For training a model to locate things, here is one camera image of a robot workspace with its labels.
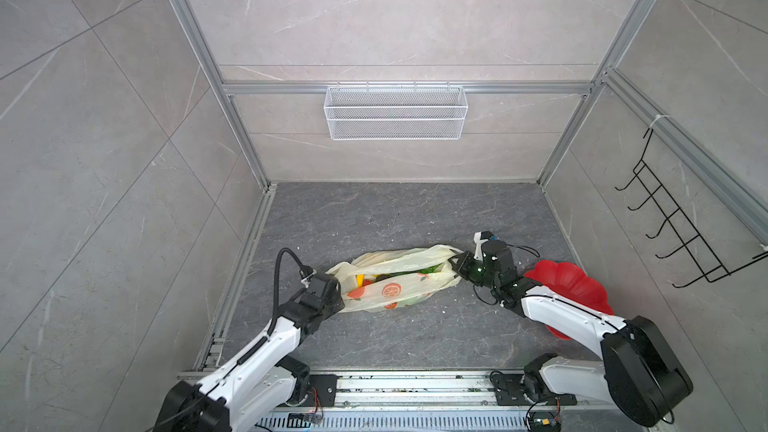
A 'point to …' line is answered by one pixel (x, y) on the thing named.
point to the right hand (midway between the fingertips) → (446, 255)
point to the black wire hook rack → (706, 262)
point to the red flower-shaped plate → (572, 282)
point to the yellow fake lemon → (360, 280)
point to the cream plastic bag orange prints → (395, 278)
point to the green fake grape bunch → (429, 270)
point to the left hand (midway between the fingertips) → (335, 291)
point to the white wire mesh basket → (395, 112)
